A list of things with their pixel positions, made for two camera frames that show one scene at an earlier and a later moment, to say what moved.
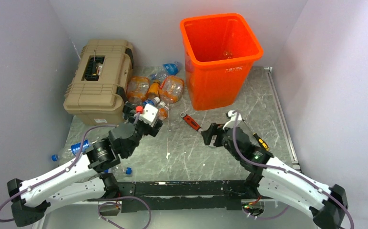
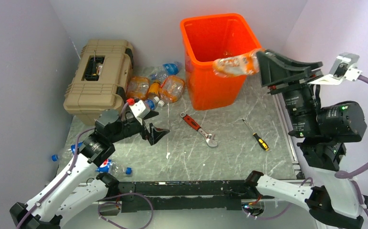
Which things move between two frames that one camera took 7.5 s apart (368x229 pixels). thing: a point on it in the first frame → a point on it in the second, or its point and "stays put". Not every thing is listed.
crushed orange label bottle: (171, 89) stays put
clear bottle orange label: (163, 111) → (245, 64)
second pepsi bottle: (119, 170) stays put
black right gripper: (213, 130) → (271, 68)
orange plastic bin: (219, 51) stays put
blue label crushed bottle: (151, 101) stays put
